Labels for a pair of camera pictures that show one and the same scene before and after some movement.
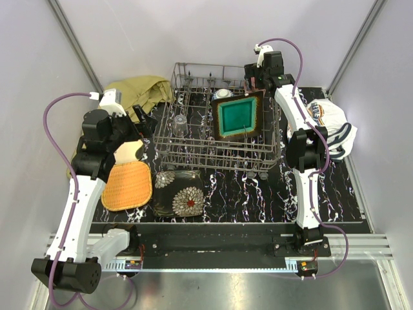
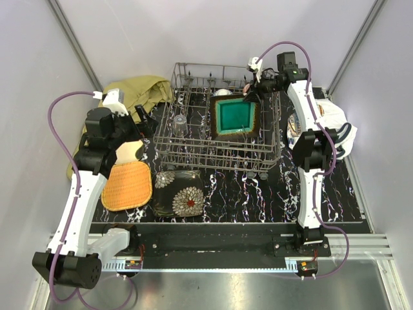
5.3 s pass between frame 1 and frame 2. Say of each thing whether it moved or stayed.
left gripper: stayed
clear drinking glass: stayed
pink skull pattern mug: moved
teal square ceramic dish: stayed
